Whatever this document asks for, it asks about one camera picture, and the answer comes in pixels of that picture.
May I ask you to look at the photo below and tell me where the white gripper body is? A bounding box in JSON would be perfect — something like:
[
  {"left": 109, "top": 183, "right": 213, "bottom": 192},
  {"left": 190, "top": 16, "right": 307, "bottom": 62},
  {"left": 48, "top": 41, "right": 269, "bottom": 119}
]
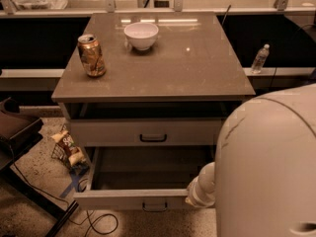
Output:
[{"left": 187, "top": 177, "right": 215, "bottom": 207}]

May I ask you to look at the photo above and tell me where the grey drawer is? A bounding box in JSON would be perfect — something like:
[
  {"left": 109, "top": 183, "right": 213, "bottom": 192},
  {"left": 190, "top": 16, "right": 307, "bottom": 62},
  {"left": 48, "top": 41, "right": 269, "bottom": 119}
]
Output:
[
  {"left": 74, "top": 145, "right": 212, "bottom": 212},
  {"left": 66, "top": 118, "right": 222, "bottom": 147}
]

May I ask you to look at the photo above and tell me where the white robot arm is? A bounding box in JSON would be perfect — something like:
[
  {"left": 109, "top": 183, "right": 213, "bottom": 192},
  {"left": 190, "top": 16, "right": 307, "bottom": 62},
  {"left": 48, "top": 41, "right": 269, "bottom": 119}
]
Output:
[{"left": 186, "top": 84, "right": 316, "bottom": 237}]

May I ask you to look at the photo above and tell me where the grey drawer cabinet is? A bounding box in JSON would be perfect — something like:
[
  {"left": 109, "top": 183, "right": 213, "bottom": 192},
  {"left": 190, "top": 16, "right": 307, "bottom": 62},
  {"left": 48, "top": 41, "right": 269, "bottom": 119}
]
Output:
[{"left": 50, "top": 11, "right": 257, "bottom": 150}]

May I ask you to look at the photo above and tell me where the chip snack bag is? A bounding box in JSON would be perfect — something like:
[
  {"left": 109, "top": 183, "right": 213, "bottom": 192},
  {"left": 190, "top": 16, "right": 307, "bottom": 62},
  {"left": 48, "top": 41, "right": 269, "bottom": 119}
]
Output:
[{"left": 51, "top": 129, "right": 85, "bottom": 167}]

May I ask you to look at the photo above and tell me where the clear plastic water bottle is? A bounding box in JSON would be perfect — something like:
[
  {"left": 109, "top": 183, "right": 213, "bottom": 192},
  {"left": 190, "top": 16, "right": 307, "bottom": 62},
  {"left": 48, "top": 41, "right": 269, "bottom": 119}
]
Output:
[{"left": 251, "top": 43, "right": 270, "bottom": 74}]

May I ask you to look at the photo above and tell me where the white ceramic bowl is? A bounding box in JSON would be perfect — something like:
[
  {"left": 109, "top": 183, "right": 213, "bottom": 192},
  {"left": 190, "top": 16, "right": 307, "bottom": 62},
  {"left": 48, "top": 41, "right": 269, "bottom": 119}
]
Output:
[{"left": 123, "top": 22, "right": 159, "bottom": 50}]

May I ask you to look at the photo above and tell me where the dark stand left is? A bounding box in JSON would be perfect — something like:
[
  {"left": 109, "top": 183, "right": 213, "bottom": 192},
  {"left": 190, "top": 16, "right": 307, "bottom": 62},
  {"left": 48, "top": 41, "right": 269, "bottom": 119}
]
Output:
[{"left": 0, "top": 98, "right": 78, "bottom": 237}]

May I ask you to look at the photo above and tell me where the gold soda can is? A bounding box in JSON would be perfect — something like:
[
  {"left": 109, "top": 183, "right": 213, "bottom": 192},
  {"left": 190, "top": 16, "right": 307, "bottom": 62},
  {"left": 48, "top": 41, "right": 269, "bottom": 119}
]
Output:
[{"left": 77, "top": 34, "right": 106, "bottom": 77}]

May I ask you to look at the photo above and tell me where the small wire basket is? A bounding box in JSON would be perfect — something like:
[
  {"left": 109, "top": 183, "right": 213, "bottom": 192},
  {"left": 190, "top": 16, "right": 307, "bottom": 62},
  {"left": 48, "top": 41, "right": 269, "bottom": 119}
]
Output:
[{"left": 51, "top": 125, "right": 71, "bottom": 169}]

